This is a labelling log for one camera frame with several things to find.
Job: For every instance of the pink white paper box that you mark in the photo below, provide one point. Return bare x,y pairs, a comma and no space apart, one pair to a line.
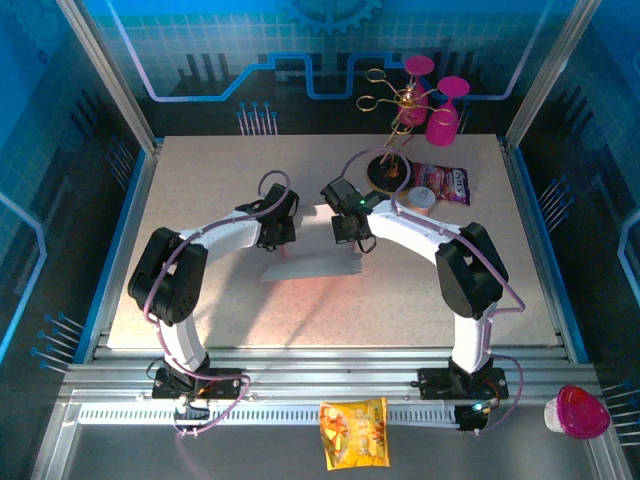
320,267

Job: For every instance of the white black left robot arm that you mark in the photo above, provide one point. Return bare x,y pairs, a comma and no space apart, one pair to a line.
225,237

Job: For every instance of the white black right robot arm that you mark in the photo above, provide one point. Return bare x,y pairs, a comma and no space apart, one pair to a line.
410,225

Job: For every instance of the small black controller box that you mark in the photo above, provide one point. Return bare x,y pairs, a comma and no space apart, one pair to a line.
472,422

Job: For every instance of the small round white-lidded cup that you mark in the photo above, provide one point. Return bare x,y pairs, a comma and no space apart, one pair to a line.
421,196

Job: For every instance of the purple candy bag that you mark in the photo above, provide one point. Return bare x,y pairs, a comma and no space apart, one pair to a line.
450,184

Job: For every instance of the pink wine glass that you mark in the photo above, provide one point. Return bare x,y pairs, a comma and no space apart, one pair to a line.
419,65
440,131

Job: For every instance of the yellow snack bag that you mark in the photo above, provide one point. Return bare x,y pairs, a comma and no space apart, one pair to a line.
355,435

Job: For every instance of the white cup with pink lid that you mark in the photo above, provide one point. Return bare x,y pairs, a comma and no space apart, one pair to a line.
580,412

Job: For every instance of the aluminium side rail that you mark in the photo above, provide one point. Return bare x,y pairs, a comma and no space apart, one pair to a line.
141,200
533,225

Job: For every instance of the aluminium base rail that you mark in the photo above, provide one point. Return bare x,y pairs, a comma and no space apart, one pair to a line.
325,370

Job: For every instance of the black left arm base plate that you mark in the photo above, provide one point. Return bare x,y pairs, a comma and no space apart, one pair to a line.
225,387

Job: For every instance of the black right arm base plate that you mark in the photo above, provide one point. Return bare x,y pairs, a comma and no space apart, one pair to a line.
432,385

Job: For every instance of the aluminium frame post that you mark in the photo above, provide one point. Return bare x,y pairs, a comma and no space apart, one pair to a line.
112,75
542,75

